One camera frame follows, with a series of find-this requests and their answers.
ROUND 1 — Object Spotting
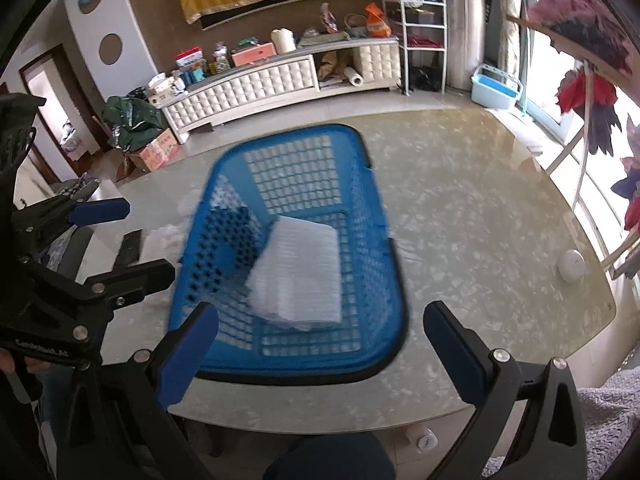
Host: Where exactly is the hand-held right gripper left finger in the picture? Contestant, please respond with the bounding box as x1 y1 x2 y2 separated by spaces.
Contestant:
56 301 221 480

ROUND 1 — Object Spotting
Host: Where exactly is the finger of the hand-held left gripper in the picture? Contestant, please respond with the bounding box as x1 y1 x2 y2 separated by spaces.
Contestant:
12 197 132 247
75 258 177 307

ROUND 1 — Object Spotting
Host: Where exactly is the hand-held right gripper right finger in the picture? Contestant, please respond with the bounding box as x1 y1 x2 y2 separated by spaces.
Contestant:
423 301 587 480

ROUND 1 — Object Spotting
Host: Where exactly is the white foam pad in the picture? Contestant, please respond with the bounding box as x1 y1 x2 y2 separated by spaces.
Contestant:
246 216 344 332

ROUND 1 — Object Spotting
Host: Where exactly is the blue plastic basket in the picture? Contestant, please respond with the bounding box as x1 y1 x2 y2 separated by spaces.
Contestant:
167 123 410 386

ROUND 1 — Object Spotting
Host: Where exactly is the person's left hand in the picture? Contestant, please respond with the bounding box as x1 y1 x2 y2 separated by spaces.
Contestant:
0 349 50 375

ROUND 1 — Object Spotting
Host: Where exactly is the black flat object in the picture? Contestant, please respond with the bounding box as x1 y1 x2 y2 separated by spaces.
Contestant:
114 229 145 273

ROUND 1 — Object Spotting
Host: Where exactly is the white plastic bag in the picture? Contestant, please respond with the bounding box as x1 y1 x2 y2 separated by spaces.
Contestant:
142 222 193 263

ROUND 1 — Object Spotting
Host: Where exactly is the printed cardboard box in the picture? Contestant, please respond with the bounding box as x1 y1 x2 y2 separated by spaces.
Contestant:
127 127 182 173

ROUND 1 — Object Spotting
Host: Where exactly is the green plastic bag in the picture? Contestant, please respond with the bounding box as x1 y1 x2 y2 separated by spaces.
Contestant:
102 95 166 151

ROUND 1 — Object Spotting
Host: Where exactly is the tissue box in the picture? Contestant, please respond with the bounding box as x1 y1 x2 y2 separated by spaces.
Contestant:
146 74 187 108

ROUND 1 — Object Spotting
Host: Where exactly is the white round device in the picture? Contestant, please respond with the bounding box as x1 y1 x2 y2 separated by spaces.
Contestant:
558 250 588 286

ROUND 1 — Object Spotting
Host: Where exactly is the person's leg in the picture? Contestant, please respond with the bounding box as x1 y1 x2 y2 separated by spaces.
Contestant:
262 432 396 480

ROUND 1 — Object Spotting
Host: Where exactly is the grey knit blanket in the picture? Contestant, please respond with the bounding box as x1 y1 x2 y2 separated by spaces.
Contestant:
492 367 640 480

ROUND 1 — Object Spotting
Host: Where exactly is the white tufted cabinet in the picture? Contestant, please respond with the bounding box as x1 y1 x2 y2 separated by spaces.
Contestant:
161 37 401 144

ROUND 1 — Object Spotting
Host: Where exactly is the pink box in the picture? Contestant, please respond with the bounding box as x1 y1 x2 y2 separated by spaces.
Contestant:
231 42 277 67

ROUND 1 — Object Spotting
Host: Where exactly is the clothes drying rack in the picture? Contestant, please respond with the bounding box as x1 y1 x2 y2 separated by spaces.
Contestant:
505 0 640 281

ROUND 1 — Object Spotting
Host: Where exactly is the white jar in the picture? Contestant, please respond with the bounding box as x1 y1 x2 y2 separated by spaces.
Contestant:
271 27 297 54

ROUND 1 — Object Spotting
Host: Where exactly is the light blue plastic bin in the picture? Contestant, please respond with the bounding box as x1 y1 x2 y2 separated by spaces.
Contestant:
471 64 523 110

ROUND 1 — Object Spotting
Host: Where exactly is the red garment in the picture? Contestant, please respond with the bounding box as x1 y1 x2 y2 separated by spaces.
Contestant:
556 67 618 113

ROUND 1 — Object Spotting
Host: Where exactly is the white metal rack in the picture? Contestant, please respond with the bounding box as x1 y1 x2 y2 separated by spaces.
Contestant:
397 0 447 96

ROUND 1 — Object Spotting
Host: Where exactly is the grey standing air conditioner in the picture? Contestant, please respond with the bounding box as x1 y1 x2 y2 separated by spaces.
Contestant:
445 0 493 93

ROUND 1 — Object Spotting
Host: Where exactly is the orange bag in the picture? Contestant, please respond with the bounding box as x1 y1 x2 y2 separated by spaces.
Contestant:
365 2 391 38

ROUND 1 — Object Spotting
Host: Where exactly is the patterned curtain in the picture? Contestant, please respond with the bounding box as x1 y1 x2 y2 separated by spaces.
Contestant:
492 0 533 78

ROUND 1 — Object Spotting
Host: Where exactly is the pink and dark garment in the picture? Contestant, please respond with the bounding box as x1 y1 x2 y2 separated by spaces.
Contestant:
527 0 633 76

